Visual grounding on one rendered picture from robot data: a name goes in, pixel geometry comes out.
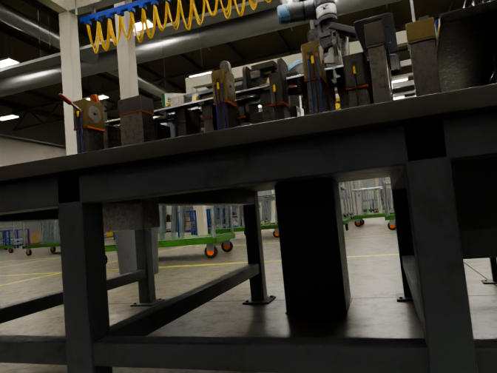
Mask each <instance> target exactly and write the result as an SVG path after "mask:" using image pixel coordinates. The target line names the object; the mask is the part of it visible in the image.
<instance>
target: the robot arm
mask: <svg viewBox="0 0 497 373"><path fill-rule="evenodd" d="M280 2H281V4H282V5H279V6H278V7H277V13H278V19H279V23H280V24H290V23H295V22H301V21H310V25H311V29H315V30H316V31H317V32H318V33H319V41H320V45H321V47H322V48H323V51H324V59H325V68H329V67H335V66H339V65H342V53H341V48H340V47H341V44H340V39H339V35H342V36H347V37H351V38H356V39H358V37H357V34H356V31H355V29H354V27H351V26H348V25H344V24H338V23H336V22H337V9H336V5H335V0H280ZM287 66H288V71H289V73H292V72H298V73H299V74H300V73H301V72H302V71H303V65H302V60H298V61H293V62H291V63H290V64H288V65H287Z"/></svg>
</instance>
